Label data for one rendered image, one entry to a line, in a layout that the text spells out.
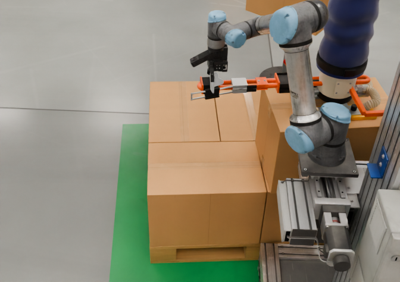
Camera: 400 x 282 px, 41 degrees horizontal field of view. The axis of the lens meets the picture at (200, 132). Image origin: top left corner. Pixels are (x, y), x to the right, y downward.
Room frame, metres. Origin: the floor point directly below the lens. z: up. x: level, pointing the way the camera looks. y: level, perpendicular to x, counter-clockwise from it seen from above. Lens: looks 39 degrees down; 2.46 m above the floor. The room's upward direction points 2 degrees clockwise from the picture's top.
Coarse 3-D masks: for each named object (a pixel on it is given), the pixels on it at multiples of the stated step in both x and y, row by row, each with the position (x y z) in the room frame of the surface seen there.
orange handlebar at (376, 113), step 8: (224, 80) 2.06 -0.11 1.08; (248, 80) 2.07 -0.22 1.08; (256, 80) 2.06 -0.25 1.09; (264, 80) 2.06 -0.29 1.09; (272, 80) 2.08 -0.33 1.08; (360, 80) 2.09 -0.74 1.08; (368, 80) 2.10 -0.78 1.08; (200, 88) 2.00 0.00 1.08; (232, 88) 2.01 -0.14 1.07; (264, 88) 2.04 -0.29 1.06; (352, 88) 2.03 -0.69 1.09; (352, 96) 1.98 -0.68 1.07; (360, 104) 1.91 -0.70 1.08; (360, 112) 1.87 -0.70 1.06; (368, 112) 1.85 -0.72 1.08; (376, 112) 1.85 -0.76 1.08
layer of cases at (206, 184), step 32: (160, 96) 2.67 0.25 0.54; (224, 96) 2.69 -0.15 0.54; (256, 96) 2.70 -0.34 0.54; (160, 128) 2.36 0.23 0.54; (192, 128) 2.37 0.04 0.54; (224, 128) 2.38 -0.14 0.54; (256, 128) 2.39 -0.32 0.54; (160, 160) 2.09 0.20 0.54; (192, 160) 2.10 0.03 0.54; (224, 160) 2.11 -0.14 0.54; (256, 160) 2.11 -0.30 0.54; (160, 192) 1.86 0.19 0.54; (192, 192) 1.86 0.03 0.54; (224, 192) 1.87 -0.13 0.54; (256, 192) 1.88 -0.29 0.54; (160, 224) 1.84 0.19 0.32; (192, 224) 1.85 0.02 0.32; (224, 224) 1.86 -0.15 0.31; (256, 224) 1.88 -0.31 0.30
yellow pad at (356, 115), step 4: (352, 104) 2.03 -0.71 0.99; (352, 108) 2.01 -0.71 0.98; (356, 108) 2.01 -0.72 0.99; (372, 108) 2.04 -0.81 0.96; (352, 112) 2.00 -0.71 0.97; (356, 112) 2.00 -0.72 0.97; (352, 116) 1.98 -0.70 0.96; (356, 116) 1.98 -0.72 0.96; (360, 116) 1.98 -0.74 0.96; (364, 116) 1.98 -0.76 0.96
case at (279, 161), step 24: (264, 96) 2.19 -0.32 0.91; (288, 96) 2.15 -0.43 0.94; (384, 96) 2.17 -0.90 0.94; (264, 120) 2.13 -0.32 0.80; (288, 120) 1.96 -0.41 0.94; (360, 120) 1.97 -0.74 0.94; (264, 144) 2.08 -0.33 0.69; (288, 144) 1.88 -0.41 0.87; (360, 144) 1.92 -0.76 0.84; (264, 168) 2.02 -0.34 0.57; (288, 168) 1.88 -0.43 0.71
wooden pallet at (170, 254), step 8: (152, 248) 1.83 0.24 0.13; (160, 248) 1.84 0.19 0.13; (168, 248) 1.84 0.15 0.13; (176, 248) 1.84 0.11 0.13; (184, 248) 1.85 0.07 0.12; (192, 248) 1.93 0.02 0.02; (200, 248) 1.93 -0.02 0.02; (208, 248) 1.93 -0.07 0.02; (216, 248) 1.93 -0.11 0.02; (224, 248) 1.94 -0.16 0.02; (232, 248) 1.94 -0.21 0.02; (240, 248) 1.94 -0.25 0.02; (248, 248) 1.87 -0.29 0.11; (256, 248) 1.88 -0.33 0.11; (152, 256) 1.83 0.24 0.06; (160, 256) 1.84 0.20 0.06; (168, 256) 1.84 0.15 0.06; (176, 256) 1.87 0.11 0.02; (184, 256) 1.87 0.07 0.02; (192, 256) 1.87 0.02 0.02; (200, 256) 1.87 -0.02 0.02; (208, 256) 1.87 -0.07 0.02; (216, 256) 1.88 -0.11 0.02; (224, 256) 1.88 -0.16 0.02; (232, 256) 1.88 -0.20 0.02; (240, 256) 1.88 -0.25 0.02; (248, 256) 1.87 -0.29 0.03; (256, 256) 1.88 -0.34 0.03
